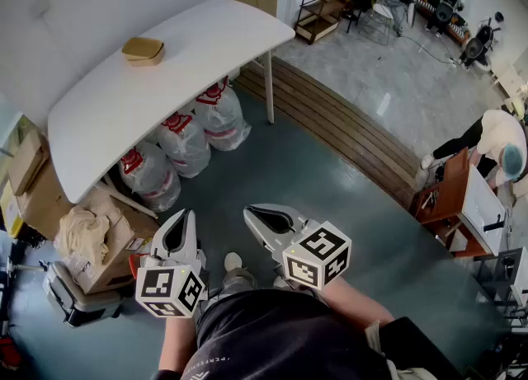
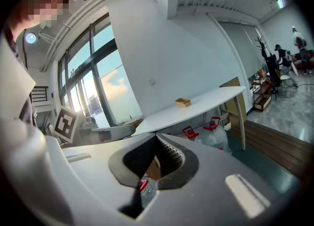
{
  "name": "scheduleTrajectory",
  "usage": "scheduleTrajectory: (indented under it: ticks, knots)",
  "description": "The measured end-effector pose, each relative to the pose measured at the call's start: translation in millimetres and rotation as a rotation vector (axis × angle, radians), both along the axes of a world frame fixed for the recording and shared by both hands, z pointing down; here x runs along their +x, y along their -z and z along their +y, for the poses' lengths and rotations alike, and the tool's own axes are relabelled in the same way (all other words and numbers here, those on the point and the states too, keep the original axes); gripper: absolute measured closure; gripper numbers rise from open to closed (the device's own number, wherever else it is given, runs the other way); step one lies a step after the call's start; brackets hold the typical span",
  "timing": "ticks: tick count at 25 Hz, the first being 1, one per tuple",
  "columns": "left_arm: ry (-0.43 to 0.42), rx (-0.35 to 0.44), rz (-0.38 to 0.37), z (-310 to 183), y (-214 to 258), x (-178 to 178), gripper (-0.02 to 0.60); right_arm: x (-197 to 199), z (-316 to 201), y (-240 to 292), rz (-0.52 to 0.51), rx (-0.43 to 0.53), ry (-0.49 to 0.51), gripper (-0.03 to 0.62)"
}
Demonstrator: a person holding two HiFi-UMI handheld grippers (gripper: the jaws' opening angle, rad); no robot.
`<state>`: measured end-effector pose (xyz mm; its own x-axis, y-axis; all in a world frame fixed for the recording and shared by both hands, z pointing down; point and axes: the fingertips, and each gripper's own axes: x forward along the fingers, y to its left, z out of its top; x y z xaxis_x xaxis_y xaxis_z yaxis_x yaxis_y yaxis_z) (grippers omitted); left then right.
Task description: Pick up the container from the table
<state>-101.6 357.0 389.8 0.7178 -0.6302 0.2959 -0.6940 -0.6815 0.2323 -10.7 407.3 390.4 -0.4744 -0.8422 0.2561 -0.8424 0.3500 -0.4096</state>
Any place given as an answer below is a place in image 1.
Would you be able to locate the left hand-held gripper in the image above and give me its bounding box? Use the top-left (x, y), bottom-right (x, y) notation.
top-left (134, 208), bottom-right (208, 318)

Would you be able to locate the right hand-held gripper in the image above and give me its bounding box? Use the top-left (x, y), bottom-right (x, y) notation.
top-left (243, 204), bottom-right (352, 291)

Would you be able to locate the tan paper food tray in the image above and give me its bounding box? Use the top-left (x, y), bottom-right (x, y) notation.
top-left (120, 36), bottom-right (167, 68)

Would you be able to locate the person's left forearm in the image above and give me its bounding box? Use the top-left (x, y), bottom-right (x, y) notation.
top-left (158, 314), bottom-right (199, 375)

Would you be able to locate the person's right forearm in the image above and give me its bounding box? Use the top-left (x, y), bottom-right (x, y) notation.
top-left (319, 277), bottom-right (395, 332)

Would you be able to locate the person's white shoe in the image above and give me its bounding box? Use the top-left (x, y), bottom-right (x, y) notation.
top-left (224, 251), bottom-right (244, 272)

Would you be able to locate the clear plastic bag red print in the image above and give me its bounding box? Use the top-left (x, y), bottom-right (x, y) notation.
top-left (192, 77), bottom-right (252, 152)
top-left (155, 110), bottom-right (212, 179)
top-left (118, 145), bottom-right (182, 213)

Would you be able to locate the person's grey trouser leg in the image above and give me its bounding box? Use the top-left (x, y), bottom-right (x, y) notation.
top-left (205, 266), bottom-right (259, 302)

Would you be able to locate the beige crumpled cloth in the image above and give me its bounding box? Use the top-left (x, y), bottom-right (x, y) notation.
top-left (57, 204), bottom-right (111, 269)

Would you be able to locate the person's black shirt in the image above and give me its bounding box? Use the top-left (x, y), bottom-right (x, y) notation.
top-left (154, 289), bottom-right (455, 380)

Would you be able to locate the wooden slatted platform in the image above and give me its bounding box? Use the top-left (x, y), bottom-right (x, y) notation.
top-left (233, 55), bottom-right (424, 210)

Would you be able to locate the grey cooler box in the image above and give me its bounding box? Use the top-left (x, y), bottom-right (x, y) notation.
top-left (43, 260), bottom-right (123, 328)

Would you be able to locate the large cardboard box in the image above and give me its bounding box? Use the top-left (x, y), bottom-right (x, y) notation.
top-left (16, 159), bottom-right (76, 242)

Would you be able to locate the white table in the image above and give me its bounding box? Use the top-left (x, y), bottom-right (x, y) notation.
top-left (47, 0), bottom-right (296, 219)

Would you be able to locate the metal tripod stand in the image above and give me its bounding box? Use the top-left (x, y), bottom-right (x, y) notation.
top-left (5, 255), bottom-right (57, 275)

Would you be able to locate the small cardboard box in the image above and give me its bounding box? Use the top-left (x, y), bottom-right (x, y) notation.
top-left (7, 129), bottom-right (51, 198)

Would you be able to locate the white panel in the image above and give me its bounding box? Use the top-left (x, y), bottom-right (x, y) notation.
top-left (459, 163), bottom-right (507, 256)

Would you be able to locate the wooden shelf rack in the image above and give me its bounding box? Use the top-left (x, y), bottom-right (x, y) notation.
top-left (294, 0), bottom-right (348, 45)

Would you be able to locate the black wheeled machine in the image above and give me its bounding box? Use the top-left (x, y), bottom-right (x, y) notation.
top-left (459, 11), bottom-right (505, 71)

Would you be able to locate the metal wire chair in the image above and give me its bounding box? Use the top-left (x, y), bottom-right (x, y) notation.
top-left (357, 0), bottom-right (408, 46)

